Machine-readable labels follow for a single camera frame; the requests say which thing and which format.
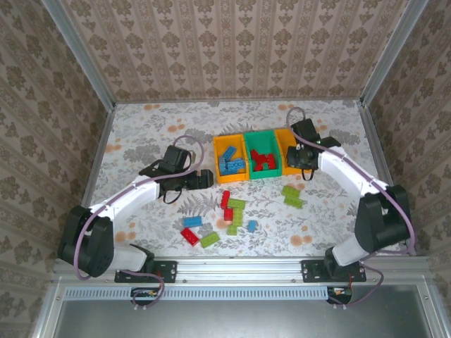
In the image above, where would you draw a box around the orange plastic bin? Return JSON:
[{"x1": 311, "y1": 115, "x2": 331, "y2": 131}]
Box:
[
  {"x1": 274, "y1": 128, "x2": 308, "y2": 176},
  {"x1": 212, "y1": 133, "x2": 248, "y2": 185}
]

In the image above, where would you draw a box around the green plastic bin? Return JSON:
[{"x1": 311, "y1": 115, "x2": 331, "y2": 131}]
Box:
[{"x1": 244, "y1": 130, "x2": 283, "y2": 181}]

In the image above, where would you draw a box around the floral patterned table cover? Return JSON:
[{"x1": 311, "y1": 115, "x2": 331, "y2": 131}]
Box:
[{"x1": 82, "y1": 100, "x2": 412, "y2": 260}]

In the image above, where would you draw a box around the aluminium base beam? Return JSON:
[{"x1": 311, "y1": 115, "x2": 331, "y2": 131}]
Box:
[{"x1": 52, "y1": 256, "x2": 431, "y2": 284}]

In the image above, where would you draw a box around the small black controller board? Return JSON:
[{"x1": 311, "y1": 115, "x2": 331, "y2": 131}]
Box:
[
  {"x1": 327, "y1": 285, "x2": 353, "y2": 304},
  {"x1": 132, "y1": 287, "x2": 159, "y2": 306}
]

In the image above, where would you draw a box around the grey sheet metal panel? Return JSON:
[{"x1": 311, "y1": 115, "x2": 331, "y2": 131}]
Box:
[{"x1": 52, "y1": 299, "x2": 434, "y2": 338}]

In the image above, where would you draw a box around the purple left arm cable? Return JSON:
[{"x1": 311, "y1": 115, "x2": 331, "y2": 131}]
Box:
[{"x1": 75, "y1": 134, "x2": 206, "y2": 313}]

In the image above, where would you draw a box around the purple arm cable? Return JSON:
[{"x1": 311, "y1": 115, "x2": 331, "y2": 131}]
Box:
[
  {"x1": 75, "y1": 134, "x2": 206, "y2": 313},
  {"x1": 285, "y1": 107, "x2": 417, "y2": 311}
]

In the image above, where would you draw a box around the thin black left gripper cable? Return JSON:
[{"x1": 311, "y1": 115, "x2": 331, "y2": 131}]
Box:
[{"x1": 161, "y1": 186, "x2": 186, "y2": 205}]

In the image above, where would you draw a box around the aluminium side rail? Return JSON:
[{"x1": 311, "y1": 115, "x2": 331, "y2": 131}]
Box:
[{"x1": 356, "y1": 100, "x2": 413, "y2": 256}]

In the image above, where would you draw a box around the thin aluminium back rail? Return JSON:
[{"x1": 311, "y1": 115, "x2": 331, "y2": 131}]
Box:
[{"x1": 114, "y1": 99, "x2": 360, "y2": 105}]

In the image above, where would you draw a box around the white slotted cable duct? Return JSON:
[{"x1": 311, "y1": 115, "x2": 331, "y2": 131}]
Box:
[{"x1": 65, "y1": 285, "x2": 332, "y2": 301}]

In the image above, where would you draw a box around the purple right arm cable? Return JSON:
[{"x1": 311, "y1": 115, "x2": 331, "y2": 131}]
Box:
[{"x1": 285, "y1": 107, "x2": 417, "y2": 311}]

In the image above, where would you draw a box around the aluminium frame post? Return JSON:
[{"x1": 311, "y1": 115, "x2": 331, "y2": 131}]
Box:
[
  {"x1": 359, "y1": 0, "x2": 430, "y2": 107},
  {"x1": 41, "y1": 0, "x2": 116, "y2": 108}
]

